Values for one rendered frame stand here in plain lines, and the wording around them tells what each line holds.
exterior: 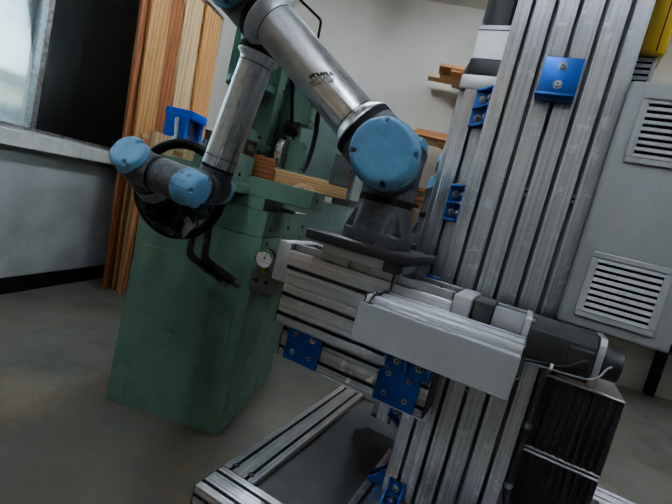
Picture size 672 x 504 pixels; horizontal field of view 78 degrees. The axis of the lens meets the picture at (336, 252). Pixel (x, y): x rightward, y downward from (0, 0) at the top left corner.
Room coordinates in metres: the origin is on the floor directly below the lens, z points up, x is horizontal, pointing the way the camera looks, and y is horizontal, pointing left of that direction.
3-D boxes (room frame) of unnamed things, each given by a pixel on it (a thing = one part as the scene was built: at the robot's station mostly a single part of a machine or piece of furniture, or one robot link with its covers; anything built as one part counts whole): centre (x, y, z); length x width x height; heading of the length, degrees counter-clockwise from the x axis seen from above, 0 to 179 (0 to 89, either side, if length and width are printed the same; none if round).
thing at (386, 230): (0.90, -0.08, 0.87); 0.15 x 0.15 x 0.10
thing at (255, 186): (1.44, 0.40, 0.87); 0.61 x 0.30 x 0.06; 83
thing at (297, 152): (1.71, 0.26, 1.02); 0.09 x 0.07 x 0.12; 83
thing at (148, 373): (1.67, 0.43, 0.35); 0.58 x 0.45 x 0.71; 173
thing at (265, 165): (1.46, 0.40, 0.94); 0.26 x 0.01 x 0.07; 83
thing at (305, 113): (1.74, 0.26, 1.22); 0.09 x 0.08 x 0.15; 173
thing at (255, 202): (1.49, 0.45, 0.82); 0.40 x 0.21 x 0.04; 83
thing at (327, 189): (1.53, 0.30, 0.92); 0.57 x 0.02 x 0.04; 83
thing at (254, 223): (1.67, 0.42, 0.76); 0.57 x 0.45 x 0.09; 173
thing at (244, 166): (1.35, 0.41, 0.91); 0.15 x 0.14 x 0.09; 83
